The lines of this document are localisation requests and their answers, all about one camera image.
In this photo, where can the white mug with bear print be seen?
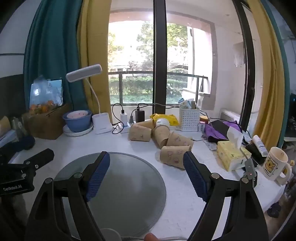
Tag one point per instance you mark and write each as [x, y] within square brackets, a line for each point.
[276, 165]

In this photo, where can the brown printed paper cup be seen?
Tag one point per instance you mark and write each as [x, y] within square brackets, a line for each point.
[140, 134]
[161, 134]
[173, 156]
[146, 124]
[179, 139]

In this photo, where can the white charger plug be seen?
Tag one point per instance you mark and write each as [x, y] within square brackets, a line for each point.
[123, 115]

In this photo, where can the white round plate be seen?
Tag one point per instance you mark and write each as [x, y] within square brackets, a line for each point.
[78, 133]

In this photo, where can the white desk lamp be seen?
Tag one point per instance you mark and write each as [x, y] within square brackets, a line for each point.
[101, 122]

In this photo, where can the grey round mat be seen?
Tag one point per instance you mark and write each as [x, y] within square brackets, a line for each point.
[129, 185]

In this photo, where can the brown cardboard box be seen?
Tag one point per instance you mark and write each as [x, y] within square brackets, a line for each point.
[46, 126]

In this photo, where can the white tube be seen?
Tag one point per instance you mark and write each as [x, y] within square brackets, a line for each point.
[260, 144]

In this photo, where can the balcony railing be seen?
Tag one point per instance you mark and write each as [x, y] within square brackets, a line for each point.
[138, 73]

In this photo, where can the yellow curtain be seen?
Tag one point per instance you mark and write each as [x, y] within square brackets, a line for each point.
[97, 46]
[268, 76]

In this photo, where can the white slotted plastic basket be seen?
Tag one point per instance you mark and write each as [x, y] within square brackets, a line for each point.
[189, 119]

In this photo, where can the blue bowl with pink lid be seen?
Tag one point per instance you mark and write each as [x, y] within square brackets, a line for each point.
[77, 120]

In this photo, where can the yellow snack packet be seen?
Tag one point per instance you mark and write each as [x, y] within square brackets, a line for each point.
[166, 119]

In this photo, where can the small white box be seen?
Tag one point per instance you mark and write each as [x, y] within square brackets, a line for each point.
[201, 127]

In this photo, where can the white power strip with chargers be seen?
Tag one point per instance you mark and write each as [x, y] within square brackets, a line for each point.
[115, 115]

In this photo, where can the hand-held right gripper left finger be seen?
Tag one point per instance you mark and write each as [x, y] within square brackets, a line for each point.
[98, 176]

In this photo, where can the black remote control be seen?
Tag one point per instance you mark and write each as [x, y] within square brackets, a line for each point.
[254, 151]

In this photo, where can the purple cloth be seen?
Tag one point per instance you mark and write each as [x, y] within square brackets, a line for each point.
[222, 133]

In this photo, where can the black window post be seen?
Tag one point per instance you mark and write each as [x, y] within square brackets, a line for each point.
[160, 51]

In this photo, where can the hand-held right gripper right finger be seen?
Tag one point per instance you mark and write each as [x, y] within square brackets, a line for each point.
[196, 178]

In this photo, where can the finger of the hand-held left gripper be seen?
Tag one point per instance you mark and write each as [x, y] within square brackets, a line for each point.
[40, 157]

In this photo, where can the yellow tissue box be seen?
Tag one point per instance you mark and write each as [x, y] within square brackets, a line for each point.
[232, 157]

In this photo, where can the black charger plug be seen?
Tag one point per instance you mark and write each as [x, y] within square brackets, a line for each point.
[140, 115]

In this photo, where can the dark blue cloth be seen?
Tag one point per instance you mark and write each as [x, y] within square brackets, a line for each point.
[22, 143]

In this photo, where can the clear bag of oranges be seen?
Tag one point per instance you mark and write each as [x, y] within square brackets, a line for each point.
[45, 97]

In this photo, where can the orange lid jar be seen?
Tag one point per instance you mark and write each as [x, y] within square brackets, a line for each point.
[204, 119]

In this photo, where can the teal curtain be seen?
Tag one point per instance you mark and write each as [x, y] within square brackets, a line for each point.
[53, 46]

